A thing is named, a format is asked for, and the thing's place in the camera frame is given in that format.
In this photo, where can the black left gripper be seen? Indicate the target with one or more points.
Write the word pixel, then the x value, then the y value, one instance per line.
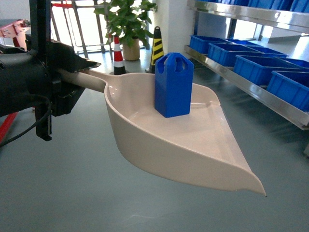
pixel 52 54

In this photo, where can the blue plastic part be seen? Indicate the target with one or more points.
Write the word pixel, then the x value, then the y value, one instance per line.
pixel 173 85

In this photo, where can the beige plastic dustpan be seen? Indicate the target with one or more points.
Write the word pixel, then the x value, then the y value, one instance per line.
pixel 197 149

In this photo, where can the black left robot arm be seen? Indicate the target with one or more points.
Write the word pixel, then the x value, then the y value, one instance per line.
pixel 30 77

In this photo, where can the stainless steel shelf rack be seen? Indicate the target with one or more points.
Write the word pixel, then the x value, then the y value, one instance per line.
pixel 288 20

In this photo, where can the red white traffic cone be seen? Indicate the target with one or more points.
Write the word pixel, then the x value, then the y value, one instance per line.
pixel 118 62

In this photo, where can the potted green plant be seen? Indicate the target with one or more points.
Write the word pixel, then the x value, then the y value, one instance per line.
pixel 128 20

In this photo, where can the yellow black traffic cone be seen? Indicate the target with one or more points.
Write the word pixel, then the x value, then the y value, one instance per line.
pixel 157 50

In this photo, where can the blue plastic bin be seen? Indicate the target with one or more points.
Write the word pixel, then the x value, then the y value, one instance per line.
pixel 268 52
pixel 292 87
pixel 225 54
pixel 242 42
pixel 201 43
pixel 258 70

